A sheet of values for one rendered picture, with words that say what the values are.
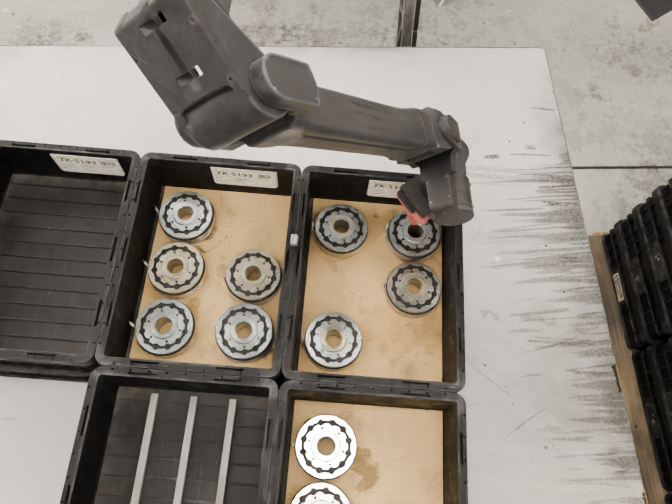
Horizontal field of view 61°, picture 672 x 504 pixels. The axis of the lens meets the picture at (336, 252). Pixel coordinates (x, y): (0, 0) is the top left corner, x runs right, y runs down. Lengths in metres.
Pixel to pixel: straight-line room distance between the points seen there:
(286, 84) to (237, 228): 0.68
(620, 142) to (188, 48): 2.21
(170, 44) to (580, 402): 1.05
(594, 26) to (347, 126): 2.35
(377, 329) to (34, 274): 0.65
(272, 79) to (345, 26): 2.13
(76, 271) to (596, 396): 1.05
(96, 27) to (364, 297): 1.94
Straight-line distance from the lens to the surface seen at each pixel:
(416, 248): 1.09
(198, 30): 0.46
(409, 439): 1.04
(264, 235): 1.12
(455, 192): 0.82
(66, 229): 1.22
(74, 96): 1.56
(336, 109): 0.59
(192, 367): 0.95
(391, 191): 1.11
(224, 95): 0.47
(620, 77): 2.75
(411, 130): 0.73
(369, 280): 1.09
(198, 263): 1.08
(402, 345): 1.06
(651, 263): 1.86
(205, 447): 1.04
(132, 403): 1.07
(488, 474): 1.20
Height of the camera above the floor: 1.85
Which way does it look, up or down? 67 degrees down
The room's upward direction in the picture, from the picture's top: 7 degrees clockwise
